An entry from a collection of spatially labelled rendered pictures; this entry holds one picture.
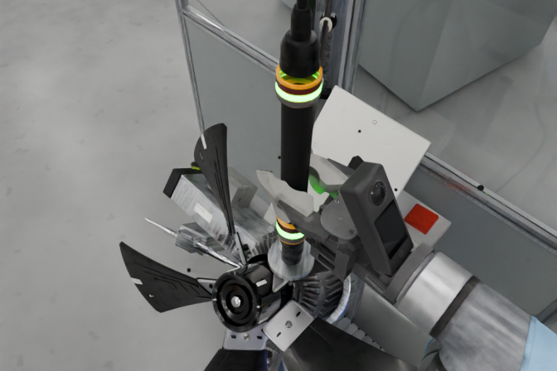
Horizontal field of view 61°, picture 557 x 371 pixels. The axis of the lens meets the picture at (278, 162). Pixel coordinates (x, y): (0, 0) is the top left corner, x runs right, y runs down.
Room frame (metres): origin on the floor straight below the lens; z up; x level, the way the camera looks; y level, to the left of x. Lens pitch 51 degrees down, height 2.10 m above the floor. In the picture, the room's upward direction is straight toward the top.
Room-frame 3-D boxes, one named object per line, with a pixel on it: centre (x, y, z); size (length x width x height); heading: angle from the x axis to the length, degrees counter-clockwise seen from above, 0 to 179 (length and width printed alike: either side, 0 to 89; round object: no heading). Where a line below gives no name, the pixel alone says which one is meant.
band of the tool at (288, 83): (0.34, -0.02, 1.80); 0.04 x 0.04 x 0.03
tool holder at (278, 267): (0.35, -0.02, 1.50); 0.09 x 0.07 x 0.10; 171
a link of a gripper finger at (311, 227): (0.29, -0.04, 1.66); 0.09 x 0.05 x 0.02; 56
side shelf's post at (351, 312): (0.82, -0.32, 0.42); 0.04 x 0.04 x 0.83; 46
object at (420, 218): (0.79, -0.44, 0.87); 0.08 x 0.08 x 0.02; 49
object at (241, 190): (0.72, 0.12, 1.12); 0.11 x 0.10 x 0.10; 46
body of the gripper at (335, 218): (0.26, -0.10, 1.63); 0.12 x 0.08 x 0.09; 46
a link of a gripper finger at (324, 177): (0.36, -0.04, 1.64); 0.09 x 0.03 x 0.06; 36
